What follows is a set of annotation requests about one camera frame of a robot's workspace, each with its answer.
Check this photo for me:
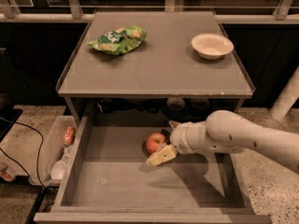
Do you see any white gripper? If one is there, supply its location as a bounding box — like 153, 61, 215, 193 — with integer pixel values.
146, 120, 215, 167

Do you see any red apple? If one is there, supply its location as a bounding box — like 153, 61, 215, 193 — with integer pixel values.
146, 133, 168, 154

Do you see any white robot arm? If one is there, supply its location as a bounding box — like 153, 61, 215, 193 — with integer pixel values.
147, 110, 299, 174

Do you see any grey cabinet with counter top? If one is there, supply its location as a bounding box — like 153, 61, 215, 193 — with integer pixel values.
56, 11, 254, 122

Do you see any open grey top drawer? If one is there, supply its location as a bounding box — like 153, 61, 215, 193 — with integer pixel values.
35, 118, 271, 224

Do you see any dark round container left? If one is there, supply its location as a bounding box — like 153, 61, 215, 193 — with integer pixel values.
164, 98, 186, 119

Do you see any dark round container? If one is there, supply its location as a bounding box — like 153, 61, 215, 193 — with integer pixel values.
190, 98, 209, 116
164, 98, 186, 119

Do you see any dark round container right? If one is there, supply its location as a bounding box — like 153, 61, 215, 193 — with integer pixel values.
190, 98, 209, 116

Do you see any red snack packet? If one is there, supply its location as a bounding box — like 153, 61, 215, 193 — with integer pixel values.
64, 127, 76, 147

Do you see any white bowl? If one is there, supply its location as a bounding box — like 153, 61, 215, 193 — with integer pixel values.
192, 34, 234, 60

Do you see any clear plastic storage bin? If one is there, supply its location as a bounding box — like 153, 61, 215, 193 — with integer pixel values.
29, 116, 77, 187

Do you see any green snack bag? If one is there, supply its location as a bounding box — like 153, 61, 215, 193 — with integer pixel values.
87, 25, 147, 56

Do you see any white cup in bin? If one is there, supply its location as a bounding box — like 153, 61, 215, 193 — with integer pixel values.
50, 161, 66, 179

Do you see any small packet on floor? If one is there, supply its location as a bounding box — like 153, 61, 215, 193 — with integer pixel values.
0, 162, 17, 182

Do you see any metal window railing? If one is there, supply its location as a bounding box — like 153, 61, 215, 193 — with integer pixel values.
0, 0, 299, 24

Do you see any black cable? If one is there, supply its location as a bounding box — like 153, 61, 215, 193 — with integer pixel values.
0, 116, 47, 189

